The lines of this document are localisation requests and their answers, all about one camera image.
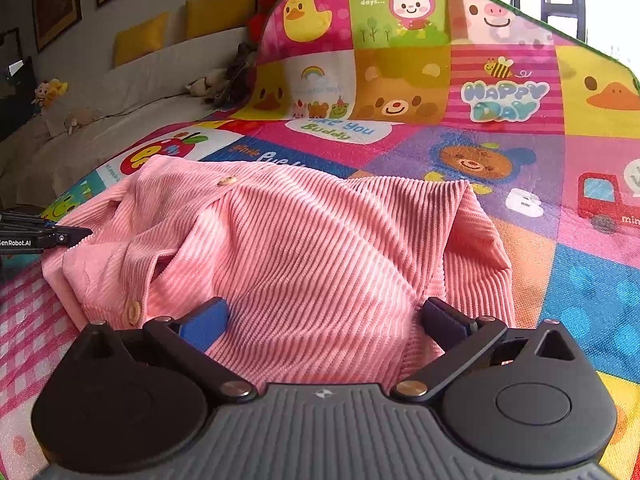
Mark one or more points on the colourful cartoon play mat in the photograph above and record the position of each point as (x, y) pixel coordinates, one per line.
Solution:
(500, 185)

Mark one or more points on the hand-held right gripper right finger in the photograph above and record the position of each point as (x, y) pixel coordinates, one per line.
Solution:
(444, 324)

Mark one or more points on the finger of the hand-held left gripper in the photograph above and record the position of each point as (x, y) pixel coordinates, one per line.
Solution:
(62, 236)
(22, 219)

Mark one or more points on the yellow cushion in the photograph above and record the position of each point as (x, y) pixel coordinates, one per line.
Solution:
(142, 40)
(222, 10)

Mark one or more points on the tan plush toy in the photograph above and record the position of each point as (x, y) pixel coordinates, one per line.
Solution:
(77, 121)

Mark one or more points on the red plush toy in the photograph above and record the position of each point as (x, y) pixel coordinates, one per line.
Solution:
(256, 25)

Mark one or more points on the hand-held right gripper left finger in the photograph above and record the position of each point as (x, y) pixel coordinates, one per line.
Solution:
(205, 324)

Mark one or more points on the yellow plush toy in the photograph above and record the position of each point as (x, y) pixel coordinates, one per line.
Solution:
(50, 94)

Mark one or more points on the white sofa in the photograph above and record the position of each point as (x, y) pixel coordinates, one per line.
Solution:
(130, 110)

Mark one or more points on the beige plush toy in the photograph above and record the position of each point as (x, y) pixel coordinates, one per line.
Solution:
(207, 82)

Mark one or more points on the black screen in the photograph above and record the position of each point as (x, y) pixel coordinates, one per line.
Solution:
(17, 100)

